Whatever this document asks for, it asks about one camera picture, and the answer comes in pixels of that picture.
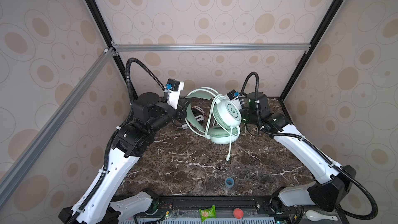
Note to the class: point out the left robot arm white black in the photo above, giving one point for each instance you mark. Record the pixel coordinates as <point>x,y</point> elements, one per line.
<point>148,114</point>

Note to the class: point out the blue tape roll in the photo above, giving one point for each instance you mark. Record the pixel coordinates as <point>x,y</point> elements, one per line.
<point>229,182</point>

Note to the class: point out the green snack packet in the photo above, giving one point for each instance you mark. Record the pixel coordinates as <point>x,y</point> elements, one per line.
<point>207,213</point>

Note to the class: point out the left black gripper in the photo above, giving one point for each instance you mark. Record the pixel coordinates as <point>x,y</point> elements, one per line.
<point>181,109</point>

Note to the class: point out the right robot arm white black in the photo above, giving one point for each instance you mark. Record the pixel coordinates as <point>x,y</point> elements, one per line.
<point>332,181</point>

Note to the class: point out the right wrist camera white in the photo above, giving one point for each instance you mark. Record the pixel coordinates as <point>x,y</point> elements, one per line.
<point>240,101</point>

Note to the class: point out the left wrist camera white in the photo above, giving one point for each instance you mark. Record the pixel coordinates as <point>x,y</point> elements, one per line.
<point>174,93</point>

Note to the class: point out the white ceramic spoon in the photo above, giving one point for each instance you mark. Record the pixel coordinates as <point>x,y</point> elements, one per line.
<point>316,216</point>

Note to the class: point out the diagonal aluminium frame bar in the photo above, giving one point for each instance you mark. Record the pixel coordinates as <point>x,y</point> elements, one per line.
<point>21,167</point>

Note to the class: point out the mint green headphones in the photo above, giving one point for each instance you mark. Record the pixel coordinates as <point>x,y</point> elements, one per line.
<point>224,117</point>

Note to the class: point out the horizontal aluminium frame bar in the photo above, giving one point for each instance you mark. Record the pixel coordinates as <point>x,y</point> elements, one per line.
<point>212,47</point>

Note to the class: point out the red ball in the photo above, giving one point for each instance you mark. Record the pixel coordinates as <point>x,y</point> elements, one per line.
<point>238,213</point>

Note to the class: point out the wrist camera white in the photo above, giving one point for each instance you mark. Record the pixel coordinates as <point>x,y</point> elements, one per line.
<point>240,101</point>
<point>174,93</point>

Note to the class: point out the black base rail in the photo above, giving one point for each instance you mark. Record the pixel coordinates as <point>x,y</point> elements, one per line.
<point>185,210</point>

